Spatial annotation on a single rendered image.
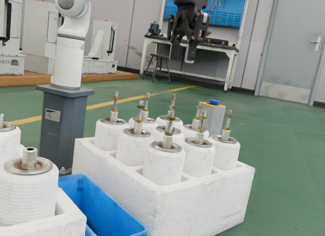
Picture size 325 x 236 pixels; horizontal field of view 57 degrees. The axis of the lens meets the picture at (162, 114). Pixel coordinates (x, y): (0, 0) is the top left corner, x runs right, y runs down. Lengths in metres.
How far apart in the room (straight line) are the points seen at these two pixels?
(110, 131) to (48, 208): 0.37
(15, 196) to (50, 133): 0.60
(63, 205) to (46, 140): 0.56
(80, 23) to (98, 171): 0.52
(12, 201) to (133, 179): 0.29
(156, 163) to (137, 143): 0.10
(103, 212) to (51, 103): 0.46
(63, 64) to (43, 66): 2.31
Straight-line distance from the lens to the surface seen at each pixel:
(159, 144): 0.73
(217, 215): 0.87
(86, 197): 0.85
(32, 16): 3.49
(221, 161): 0.88
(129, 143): 0.78
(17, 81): 2.94
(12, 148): 0.75
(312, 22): 5.91
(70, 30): 1.06
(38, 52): 3.42
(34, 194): 0.53
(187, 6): 0.69
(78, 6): 1.05
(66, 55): 1.06
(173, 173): 0.71
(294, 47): 5.84
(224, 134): 0.89
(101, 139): 0.88
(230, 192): 0.88
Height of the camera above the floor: 0.47
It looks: 11 degrees down
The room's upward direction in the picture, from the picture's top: 9 degrees clockwise
